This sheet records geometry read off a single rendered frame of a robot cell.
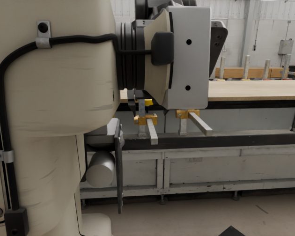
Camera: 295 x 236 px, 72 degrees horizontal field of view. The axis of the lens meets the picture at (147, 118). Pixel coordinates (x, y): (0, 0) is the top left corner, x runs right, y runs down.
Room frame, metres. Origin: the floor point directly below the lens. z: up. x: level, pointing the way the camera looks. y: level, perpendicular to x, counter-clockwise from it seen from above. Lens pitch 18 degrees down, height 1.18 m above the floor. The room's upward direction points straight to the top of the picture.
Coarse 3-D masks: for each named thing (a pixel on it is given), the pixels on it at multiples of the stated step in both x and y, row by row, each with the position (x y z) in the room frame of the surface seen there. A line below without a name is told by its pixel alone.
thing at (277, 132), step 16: (128, 144) 1.10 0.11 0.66; (144, 144) 1.11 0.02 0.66; (160, 144) 1.12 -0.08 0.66; (176, 144) 1.12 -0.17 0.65; (192, 144) 1.13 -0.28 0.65; (208, 144) 1.14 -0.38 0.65; (224, 144) 1.15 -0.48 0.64; (240, 144) 1.16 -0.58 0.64; (256, 144) 1.17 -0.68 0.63; (272, 144) 1.17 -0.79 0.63; (288, 144) 1.19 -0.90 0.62
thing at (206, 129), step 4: (192, 112) 1.14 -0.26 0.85; (192, 116) 1.07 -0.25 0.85; (196, 116) 1.07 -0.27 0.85; (192, 120) 1.06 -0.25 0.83; (196, 120) 1.00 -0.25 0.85; (200, 120) 0.99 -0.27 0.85; (196, 124) 1.00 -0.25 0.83; (200, 124) 0.94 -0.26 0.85; (204, 124) 0.94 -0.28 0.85; (200, 128) 0.93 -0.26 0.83; (204, 128) 0.88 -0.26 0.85; (208, 128) 0.88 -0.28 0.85; (204, 132) 0.88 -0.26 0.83; (208, 132) 0.86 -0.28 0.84; (212, 132) 0.86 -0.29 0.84
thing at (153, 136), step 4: (148, 112) 1.25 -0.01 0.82; (148, 120) 1.09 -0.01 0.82; (148, 124) 1.03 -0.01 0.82; (152, 124) 1.03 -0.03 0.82; (148, 128) 0.97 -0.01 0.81; (152, 128) 0.96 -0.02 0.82; (148, 132) 0.97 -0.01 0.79; (152, 132) 0.91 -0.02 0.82; (152, 136) 0.86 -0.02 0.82; (156, 136) 0.86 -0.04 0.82; (152, 140) 0.84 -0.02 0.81; (156, 140) 0.84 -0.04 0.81; (152, 144) 0.84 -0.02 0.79
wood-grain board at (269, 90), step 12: (216, 84) 1.90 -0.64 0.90; (228, 84) 1.90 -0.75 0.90; (240, 84) 1.90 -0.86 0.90; (252, 84) 1.90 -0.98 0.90; (264, 84) 1.90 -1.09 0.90; (276, 84) 1.90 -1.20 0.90; (288, 84) 1.90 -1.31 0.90; (120, 96) 1.34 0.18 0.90; (216, 96) 1.34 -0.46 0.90; (228, 96) 1.34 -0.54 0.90; (240, 96) 1.34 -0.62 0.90; (252, 96) 1.35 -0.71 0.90; (264, 96) 1.36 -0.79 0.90; (276, 96) 1.36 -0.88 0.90; (288, 96) 1.37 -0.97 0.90
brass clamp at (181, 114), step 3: (177, 111) 1.15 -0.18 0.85; (180, 111) 1.14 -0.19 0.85; (183, 111) 1.14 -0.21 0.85; (186, 111) 1.14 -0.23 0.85; (189, 111) 1.15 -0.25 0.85; (192, 111) 1.15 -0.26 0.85; (195, 111) 1.15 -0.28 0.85; (198, 111) 1.15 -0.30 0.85; (177, 114) 1.14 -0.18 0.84; (180, 114) 1.14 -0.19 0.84; (183, 114) 1.14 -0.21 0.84; (186, 114) 1.14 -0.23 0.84; (198, 114) 1.15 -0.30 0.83; (177, 117) 1.14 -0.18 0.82; (180, 117) 1.14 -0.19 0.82; (183, 117) 1.14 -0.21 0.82; (186, 117) 1.14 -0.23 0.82
